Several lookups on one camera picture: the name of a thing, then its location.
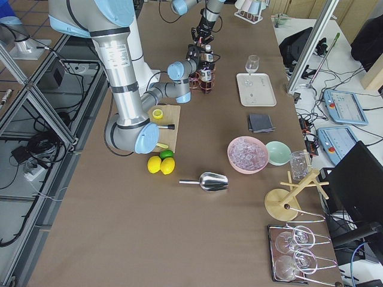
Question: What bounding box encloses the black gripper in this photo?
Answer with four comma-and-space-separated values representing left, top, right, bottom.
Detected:
186, 44, 209, 71
191, 16, 215, 44

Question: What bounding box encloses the tea bottle front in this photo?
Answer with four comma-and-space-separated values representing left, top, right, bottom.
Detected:
199, 68, 212, 92

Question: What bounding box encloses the tea bottle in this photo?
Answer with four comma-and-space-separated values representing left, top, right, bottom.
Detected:
203, 44, 214, 63
199, 68, 212, 92

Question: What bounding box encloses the copper wire bottle basket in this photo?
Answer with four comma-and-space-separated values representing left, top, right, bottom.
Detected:
189, 41, 217, 95

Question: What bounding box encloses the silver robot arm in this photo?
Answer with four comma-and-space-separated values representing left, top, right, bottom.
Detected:
171, 0, 225, 44
48, 1, 200, 154

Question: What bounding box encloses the tea bottle rear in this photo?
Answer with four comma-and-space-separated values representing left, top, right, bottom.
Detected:
203, 44, 214, 63

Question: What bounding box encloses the white cup rack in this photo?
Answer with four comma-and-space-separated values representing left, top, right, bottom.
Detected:
234, 0, 267, 24

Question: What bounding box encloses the upright wine glass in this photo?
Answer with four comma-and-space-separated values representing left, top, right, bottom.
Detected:
244, 54, 260, 87

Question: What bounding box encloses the wooden cutting board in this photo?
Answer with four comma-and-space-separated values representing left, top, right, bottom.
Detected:
148, 105, 181, 152

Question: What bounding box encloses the half lemon slice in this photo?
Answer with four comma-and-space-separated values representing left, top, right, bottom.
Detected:
152, 109, 163, 120

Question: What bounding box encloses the white plastic tray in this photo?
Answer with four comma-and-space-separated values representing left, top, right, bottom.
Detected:
236, 73, 276, 107

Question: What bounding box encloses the black backpack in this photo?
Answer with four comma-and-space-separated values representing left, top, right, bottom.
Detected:
279, 27, 313, 67

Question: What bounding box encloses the dark grey folded cloth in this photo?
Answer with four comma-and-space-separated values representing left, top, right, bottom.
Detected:
248, 114, 275, 133

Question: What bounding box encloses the yellow plastic knife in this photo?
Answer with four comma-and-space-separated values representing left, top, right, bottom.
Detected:
156, 143, 169, 149

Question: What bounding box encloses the green lime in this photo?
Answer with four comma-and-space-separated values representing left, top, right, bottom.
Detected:
159, 149, 174, 160

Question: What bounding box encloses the yellow lemon right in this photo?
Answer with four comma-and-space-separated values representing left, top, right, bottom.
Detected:
160, 157, 175, 175

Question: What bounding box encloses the yellow lemon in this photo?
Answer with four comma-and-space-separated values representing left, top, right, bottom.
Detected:
160, 157, 175, 175
147, 155, 162, 173

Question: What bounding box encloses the pink bowl with ice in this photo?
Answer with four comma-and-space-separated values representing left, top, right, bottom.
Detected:
227, 136, 269, 175

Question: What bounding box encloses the yellow lemon left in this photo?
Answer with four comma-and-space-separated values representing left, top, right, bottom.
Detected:
147, 155, 162, 173

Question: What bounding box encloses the steel ice scoop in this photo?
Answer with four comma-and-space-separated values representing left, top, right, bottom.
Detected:
179, 172, 229, 192

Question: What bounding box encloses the green ceramic bowl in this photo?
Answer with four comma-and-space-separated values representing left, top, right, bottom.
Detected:
266, 141, 291, 166

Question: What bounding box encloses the clear glass tumbler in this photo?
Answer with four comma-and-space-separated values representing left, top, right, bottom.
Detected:
290, 150, 311, 181

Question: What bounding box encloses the far teach pendant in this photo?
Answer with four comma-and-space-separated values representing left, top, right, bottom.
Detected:
323, 89, 369, 126

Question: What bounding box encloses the teach pendant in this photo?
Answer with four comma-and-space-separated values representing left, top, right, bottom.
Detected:
323, 89, 369, 126
317, 126, 358, 165

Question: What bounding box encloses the near teach pendant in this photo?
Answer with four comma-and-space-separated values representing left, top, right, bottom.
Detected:
317, 126, 358, 165

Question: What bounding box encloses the wooden glass stand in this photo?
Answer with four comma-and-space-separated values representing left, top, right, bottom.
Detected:
265, 150, 329, 222

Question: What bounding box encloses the black monitor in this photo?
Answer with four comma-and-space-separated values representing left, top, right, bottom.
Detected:
326, 141, 382, 233

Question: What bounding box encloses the upper lying wine glass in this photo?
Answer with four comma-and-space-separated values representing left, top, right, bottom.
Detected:
275, 225, 315, 254

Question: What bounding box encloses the lying wine glass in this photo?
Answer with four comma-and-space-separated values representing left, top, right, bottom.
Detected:
275, 225, 315, 254
273, 249, 318, 282

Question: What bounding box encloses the black glass rack tray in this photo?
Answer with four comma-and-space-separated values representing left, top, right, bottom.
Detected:
268, 225, 341, 286

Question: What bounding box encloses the lower lying wine glass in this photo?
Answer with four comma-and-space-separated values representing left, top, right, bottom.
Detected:
273, 249, 318, 282

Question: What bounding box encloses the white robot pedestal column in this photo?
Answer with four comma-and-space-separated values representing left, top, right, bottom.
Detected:
127, 1, 160, 93

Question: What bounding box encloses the aluminium frame post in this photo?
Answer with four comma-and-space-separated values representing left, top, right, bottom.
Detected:
286, 0, 339, 95

